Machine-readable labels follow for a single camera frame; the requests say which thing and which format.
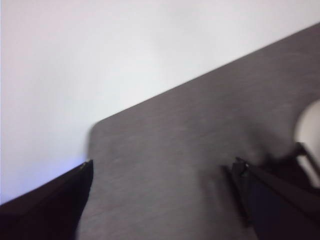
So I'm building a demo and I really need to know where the white round plate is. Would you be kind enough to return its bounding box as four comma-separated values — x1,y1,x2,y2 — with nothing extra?
294,98,320,188

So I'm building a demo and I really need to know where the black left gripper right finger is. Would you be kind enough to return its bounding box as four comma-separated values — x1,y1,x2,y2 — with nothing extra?
222,156,320,240

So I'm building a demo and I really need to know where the black plate rack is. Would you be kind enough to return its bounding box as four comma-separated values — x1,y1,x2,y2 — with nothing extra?
262,141,320,200

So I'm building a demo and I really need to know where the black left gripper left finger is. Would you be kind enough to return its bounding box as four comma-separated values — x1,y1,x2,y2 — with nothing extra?
0,159,94,240

